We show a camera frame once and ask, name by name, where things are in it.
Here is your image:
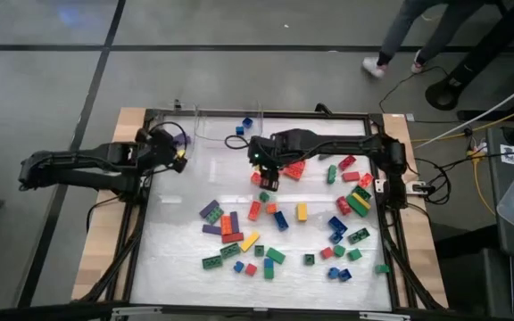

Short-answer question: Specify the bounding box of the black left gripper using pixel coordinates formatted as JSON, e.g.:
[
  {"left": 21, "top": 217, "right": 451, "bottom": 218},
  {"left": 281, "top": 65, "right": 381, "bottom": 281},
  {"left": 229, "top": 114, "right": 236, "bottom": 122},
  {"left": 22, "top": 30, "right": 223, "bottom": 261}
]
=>
[{"left": 138, "top": 128, "right": 190, "bottom": 175}]

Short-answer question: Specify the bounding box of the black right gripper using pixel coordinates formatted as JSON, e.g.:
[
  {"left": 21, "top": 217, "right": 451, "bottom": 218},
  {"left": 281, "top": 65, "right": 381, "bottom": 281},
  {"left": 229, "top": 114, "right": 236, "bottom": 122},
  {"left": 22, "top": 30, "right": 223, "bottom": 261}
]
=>
[{"left": 250, "top": 133, "right": 287, "bottom": 192}]

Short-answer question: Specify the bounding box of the long blue block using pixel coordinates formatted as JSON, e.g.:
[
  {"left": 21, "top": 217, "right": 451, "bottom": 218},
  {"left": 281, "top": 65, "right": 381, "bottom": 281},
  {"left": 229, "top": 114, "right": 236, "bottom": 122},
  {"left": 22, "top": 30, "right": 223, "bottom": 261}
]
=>
[{"left": 273, "top": 210, "right": 290, "bottom": 232}]

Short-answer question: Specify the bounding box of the long green block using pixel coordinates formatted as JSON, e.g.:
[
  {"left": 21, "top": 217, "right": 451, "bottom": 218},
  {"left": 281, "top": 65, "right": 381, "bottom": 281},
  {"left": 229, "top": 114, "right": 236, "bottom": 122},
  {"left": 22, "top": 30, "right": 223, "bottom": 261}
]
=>
[
  {"left": 201, "top": 255, "right": 224, "bottom": 271},
  {"left": 219, "top": 243, "right": 242, "bottom": 260}
]

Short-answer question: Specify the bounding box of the clear plastic bin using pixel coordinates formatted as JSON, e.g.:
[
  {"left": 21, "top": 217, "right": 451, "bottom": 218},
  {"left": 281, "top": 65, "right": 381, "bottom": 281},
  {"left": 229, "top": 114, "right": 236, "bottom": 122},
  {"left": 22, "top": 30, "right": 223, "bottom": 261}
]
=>
[
  {"left": 153, "top": 104, "right": 201, "bottom": 174},
  {"left": 193, "top": 103, "right": 265, "bottom": 151}
]

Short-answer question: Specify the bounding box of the person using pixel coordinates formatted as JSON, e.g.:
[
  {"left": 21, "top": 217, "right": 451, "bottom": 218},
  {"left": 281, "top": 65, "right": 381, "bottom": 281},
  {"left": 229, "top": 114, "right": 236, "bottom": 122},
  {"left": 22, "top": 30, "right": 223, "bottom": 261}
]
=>
[{"left": 361, "top": 0, "right": 485, "bottom": 80}]

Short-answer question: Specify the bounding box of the dark cart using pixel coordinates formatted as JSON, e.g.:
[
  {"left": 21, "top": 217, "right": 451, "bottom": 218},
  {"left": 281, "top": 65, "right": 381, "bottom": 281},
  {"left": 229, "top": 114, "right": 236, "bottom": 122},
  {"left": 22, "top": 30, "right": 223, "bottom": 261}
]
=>
[{"left": 484, "top": 127, "right": 514, "bottom": 321}]

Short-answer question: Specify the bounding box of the black stand with round foot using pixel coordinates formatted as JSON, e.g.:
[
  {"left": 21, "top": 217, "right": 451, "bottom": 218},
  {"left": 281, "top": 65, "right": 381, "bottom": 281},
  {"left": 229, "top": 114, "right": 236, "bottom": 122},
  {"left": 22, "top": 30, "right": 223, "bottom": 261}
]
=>
[{"left": 425, "top": 0, "right": 514, "bottom": 111}]

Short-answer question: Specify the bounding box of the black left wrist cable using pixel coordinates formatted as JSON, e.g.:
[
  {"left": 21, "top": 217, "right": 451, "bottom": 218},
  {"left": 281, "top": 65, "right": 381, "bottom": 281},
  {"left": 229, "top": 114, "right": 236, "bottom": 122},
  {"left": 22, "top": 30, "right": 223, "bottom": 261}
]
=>
[{"left": 148, "top": 119, "right": 190, "bottom": 151}]

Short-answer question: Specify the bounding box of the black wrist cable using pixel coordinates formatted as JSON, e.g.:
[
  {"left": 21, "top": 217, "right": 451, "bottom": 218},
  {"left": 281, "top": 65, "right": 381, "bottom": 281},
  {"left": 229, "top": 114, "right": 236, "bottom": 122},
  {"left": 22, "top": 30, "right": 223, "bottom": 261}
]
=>
[
  {"left": 148, "top": 119, "right": 190, "bottom": 151},
  {"left": 224, "top": 134, "right": 253, "bottom": 151}
]

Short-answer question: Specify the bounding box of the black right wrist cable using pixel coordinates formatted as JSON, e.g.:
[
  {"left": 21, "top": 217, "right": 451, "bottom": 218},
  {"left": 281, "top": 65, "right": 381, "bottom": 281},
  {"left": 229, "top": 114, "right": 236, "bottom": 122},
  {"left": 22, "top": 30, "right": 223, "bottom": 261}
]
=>
[{"left": 224, "top": 134, "right": 253, "bottom": 151}]

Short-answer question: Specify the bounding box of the black cable clamp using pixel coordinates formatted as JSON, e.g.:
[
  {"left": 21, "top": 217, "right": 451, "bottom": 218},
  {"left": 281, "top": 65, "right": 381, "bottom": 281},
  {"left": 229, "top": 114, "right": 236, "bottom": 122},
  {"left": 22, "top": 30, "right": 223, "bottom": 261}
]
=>
[{"left": 313, "top": 102, "right": 335, "bottom": 117}]

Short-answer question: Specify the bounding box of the black floor cable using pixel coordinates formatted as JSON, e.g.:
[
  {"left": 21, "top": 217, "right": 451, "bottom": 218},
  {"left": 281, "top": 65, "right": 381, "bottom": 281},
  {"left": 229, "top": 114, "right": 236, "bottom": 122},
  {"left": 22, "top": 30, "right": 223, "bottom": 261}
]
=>
[{"left": 377, "top": 65, "right": 450, "bottom": 115}]

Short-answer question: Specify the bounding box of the white metal bracket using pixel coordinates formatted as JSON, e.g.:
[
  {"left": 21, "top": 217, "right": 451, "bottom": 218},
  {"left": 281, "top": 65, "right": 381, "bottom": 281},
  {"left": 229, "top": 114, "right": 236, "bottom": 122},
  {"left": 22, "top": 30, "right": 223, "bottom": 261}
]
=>
[
  {"left": 111, "top": 305, "right": 163, "bottom": 320},
  {"left": 358, "top": 310, "right": 412, "bottom": 321}
]

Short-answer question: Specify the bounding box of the black cable bundle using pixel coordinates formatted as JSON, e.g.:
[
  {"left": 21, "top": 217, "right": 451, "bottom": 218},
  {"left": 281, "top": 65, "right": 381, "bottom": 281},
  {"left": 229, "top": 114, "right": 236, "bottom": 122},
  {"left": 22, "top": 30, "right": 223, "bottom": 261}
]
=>
[{"left": 412, "top": 155, "right": 453, "bottom": 207}]

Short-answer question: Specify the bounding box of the white cable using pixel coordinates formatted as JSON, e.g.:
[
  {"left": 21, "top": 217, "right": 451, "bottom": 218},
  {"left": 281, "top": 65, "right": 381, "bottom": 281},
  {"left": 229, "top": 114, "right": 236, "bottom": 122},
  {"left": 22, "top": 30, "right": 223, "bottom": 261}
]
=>
[{"left": 412, "top": 73, "right": 514, "bottom": 151}]

